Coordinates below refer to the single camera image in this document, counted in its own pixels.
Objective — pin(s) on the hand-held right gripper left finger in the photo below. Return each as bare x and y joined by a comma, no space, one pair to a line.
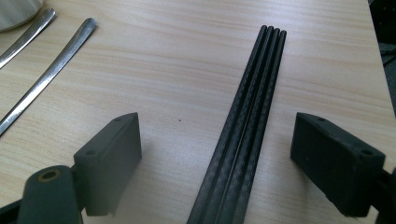
109,161

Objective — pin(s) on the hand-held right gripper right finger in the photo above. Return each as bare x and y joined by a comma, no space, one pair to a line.
336,161

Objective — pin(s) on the row of black chopsticks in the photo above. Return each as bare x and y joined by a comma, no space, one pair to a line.
246,124

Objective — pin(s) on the metal spoon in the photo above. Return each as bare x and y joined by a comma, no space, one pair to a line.
53,70
28,37

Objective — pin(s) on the black stand base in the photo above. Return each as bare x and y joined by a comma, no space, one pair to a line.
384,18

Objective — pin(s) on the white cup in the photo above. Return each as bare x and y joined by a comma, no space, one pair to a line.
15,14

